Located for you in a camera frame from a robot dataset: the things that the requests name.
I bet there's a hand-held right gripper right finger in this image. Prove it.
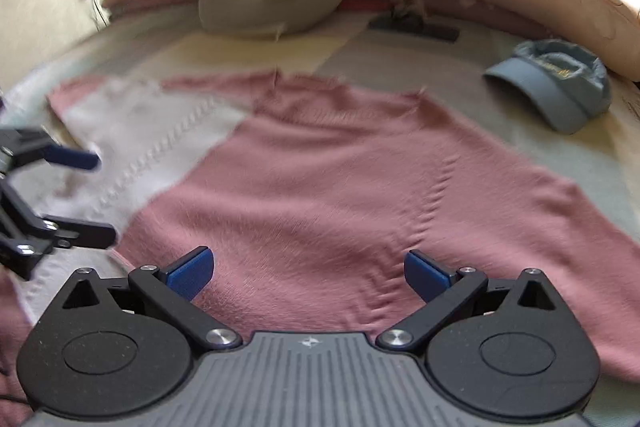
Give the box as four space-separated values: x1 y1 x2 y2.
375 249 558 350

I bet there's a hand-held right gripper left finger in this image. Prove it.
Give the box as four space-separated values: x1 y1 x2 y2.
60 246 243 350

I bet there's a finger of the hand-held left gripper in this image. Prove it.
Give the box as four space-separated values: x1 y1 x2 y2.
0 179 117 280
0 127 101 172

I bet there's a pink and white knit sweater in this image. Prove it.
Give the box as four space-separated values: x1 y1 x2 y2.
0 71 640 427

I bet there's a blue baseball cap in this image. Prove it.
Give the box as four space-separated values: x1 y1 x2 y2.
482 39 612 135

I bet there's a black hair clip with flower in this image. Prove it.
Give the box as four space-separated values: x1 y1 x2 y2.
369 0 461 42

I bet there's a red cloth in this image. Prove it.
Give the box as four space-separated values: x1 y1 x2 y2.
344 0 396 12

